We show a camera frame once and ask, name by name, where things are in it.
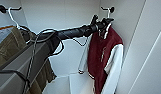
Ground white hanger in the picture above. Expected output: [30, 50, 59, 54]
[7, 7, 30, 33]
[99, 6, 114, 38]

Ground red jacket with white sleeves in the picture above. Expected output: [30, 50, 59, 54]
[77, 24, 125, 94]

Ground black hook over red jacket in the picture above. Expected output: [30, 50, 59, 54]
[100, 5, 116, 13]

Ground white wardrobe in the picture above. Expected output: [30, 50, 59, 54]
[0, 0, 161, 94]

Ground white wardrobe shelf box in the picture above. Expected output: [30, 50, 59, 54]
[42, 73, 97, 94]

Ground white hanger under olive jacket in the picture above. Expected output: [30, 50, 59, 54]
[7, 7, 30, 33]

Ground olive green jacket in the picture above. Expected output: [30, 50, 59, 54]
[0, 26, 58, 94]

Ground orange and white warning label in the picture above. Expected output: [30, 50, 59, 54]
[0, 24, 15, 48]

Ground black hook over olive jacket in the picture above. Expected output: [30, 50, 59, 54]
[0, 4, 23, 14]

